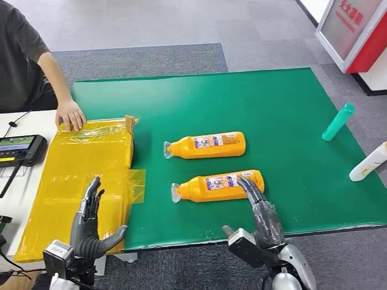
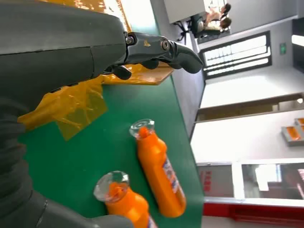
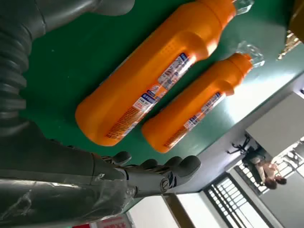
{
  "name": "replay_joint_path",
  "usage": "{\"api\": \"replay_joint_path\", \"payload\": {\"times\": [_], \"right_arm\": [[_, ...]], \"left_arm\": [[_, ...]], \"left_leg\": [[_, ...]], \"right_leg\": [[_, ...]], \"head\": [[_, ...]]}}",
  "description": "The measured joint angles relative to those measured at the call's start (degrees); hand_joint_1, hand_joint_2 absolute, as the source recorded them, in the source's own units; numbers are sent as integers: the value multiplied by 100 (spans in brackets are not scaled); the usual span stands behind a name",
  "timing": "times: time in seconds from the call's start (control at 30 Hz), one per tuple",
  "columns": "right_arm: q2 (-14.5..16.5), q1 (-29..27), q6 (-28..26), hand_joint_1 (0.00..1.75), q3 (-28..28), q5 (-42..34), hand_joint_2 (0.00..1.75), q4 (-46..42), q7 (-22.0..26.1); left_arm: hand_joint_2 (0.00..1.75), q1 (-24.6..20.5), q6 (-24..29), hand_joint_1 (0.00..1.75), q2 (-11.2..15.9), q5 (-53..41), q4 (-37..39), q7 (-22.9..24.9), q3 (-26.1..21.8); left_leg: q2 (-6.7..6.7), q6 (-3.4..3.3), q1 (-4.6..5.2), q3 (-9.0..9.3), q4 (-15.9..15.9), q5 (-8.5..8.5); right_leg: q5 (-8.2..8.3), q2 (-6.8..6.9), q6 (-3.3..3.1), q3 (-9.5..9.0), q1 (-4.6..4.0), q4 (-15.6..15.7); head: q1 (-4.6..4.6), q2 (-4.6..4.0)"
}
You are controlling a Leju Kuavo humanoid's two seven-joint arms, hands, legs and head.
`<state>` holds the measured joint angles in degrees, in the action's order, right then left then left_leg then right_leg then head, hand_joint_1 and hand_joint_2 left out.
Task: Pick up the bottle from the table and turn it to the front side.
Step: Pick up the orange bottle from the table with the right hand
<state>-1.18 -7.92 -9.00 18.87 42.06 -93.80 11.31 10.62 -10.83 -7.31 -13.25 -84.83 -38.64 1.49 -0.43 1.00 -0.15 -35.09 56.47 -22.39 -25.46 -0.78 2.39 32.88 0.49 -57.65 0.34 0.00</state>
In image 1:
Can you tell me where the person's hand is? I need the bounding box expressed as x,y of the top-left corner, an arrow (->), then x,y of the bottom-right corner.
55,99 -> 87,133

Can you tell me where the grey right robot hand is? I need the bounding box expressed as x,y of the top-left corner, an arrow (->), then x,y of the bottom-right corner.
221,177 -> 287,251

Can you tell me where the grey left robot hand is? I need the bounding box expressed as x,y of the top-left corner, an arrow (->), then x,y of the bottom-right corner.
70,176 -> 128,261

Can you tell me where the orange bottle with clear cap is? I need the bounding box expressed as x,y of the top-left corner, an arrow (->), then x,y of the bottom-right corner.
163,131 -> 246,160
171,169 -> 265,204

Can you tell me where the teal plastic bottle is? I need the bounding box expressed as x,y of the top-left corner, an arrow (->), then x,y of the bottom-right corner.
321,103 -> 356,142

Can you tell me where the white plastic bottle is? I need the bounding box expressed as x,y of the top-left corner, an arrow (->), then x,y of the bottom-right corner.
349,141 -> 387,182

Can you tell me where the yellow taped cardboard box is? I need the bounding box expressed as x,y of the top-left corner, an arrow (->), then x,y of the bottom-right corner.
14,115 -> 147,264

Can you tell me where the black handheld screen device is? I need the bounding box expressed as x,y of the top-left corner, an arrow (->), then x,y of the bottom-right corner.
0,135 -> 48,168

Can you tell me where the person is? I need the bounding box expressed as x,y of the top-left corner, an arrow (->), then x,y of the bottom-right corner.
0,0 -> 73,114

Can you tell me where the green table mat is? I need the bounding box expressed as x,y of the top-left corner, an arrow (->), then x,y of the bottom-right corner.
71,68 -> 387,251

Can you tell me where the red and white sign stand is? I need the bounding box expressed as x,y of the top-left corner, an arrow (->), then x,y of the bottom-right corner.
314,0 -> 387,75

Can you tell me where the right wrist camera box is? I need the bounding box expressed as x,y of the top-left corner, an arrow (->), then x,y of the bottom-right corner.
228,228 -> 280,269

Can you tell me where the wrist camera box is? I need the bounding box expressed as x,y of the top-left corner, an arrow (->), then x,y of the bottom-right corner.
43,240 -> 76,280
228,228 -> 280,269

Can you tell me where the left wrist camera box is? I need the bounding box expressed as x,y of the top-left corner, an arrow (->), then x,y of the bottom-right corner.
43,240 -> 76,280

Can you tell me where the grey metal table bracket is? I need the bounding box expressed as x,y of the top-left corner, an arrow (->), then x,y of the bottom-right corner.
114,252 -> 138,264

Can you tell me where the thin black cable with clip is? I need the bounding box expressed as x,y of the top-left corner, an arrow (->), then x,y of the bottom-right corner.
2,111 -> 33,139

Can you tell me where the black device strap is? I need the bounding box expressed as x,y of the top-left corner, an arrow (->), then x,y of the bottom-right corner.
0,164 -> 20,199

